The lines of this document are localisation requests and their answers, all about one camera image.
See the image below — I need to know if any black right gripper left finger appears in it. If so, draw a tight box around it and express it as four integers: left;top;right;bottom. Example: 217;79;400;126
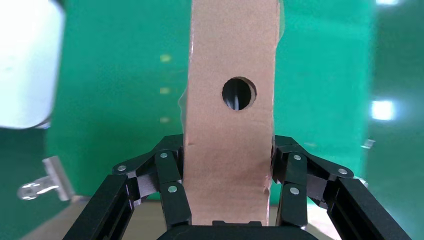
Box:
62;134;192;240

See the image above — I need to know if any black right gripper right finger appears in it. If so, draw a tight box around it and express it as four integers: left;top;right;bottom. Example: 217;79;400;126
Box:
271;135;413;240

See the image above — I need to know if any small cardboard box with hole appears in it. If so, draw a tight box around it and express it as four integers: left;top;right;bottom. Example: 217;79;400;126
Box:
178;0;286;227

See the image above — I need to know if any green tablecloth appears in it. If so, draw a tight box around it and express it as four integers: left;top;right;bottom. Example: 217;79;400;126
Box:
44;0;377;203

